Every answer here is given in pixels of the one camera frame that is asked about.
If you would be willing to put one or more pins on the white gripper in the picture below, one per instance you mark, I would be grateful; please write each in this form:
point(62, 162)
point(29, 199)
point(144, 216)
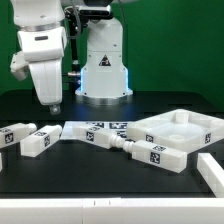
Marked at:
point(41, 53)

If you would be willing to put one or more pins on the white square desk top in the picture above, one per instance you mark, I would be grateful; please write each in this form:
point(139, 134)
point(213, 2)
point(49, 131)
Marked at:
point(180, 129)

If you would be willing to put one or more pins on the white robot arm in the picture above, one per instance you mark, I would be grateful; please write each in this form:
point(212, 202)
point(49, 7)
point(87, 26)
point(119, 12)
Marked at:
point(46, 27)

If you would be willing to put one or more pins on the white marker base sheet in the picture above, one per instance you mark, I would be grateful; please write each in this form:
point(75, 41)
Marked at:
point(73, 129)

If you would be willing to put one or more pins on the white left fence piece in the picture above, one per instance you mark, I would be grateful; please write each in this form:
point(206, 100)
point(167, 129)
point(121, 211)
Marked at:
point(1, 166)

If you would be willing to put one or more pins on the white front fence bar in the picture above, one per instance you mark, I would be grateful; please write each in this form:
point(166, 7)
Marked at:
point(112, 211)

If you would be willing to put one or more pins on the white fence bar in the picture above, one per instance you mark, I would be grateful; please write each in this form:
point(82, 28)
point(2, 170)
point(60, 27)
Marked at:
point(212, 173)
point(112, 211)

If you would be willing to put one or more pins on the white right fence bar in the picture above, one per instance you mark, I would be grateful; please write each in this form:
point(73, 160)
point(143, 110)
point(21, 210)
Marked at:
point(212, 173)

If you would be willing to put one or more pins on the black camera on stand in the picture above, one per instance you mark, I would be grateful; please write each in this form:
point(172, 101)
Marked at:
point(78, 17)

